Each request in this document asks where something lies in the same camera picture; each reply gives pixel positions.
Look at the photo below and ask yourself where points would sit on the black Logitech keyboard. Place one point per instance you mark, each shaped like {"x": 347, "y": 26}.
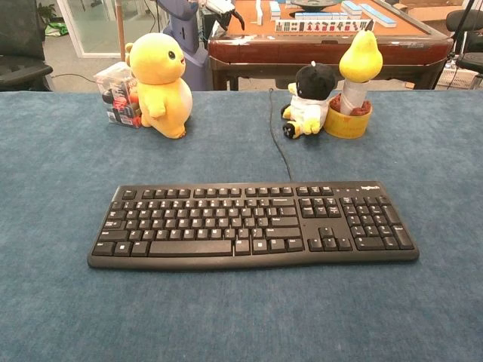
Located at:
{"x": 226, "y": 226}

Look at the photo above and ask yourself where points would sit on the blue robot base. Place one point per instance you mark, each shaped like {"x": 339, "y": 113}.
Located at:
{"x": 185, "y": 34}

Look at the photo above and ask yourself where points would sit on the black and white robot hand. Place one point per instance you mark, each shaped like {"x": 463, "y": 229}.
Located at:
{"x": 235, "y": 17}

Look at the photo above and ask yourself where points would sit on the yellow round container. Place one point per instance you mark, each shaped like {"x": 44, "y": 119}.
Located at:
{"x": 345, "y": 126}

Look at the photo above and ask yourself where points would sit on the black and white plush toy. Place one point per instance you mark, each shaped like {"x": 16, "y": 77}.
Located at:
{"x": 313, "y": 83}

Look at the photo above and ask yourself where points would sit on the yellow plush toy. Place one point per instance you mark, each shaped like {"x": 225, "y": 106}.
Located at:
{"x": 162, "y": 86}

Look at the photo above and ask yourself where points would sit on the blue table cloth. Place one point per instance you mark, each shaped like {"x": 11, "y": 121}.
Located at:
{"x": 241, "y": 320}

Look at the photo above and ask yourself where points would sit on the brown mahjong table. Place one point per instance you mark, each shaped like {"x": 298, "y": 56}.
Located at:
{"x": 302, "y": 47}

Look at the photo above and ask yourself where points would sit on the clear plastic box with items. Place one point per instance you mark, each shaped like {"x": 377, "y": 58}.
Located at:
{"x": 115, "y": 98}

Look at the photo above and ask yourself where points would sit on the yellow pear toy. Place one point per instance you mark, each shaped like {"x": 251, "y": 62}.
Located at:
{"x": 360, "y": 60}

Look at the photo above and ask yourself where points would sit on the small pile of mahjong tiles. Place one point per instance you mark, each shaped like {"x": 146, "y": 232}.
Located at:
{"x": 275, "y": 11}

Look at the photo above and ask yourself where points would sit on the row of face-up mahjong tiles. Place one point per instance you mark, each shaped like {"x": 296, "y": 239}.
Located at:
{"x": 324, "y": 25}

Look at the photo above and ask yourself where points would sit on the short row of blue-backed tiles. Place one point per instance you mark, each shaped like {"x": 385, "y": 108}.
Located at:
{"x": 320, "y": 16}

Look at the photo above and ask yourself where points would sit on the wooden pole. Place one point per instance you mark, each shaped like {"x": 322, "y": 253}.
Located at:
{"x": 120, "y": 30}

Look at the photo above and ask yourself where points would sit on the stack of blue-backed tiles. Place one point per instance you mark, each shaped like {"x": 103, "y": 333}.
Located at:
{"x": 351, "y": 7}

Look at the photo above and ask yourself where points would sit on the long row of blue-backed tiles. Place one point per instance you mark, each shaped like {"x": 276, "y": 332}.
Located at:
{"x": 379, "y": 16}

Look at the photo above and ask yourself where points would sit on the white plastic basket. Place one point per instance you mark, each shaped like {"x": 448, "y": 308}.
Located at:
{"x": 458, "y": 80}

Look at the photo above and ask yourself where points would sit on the black office chair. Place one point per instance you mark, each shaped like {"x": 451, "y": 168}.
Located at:
{"x": 19, "y": 37}

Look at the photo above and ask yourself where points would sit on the black stool chrome base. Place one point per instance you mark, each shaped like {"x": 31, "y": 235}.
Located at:
{"x": 466, "y": 20}

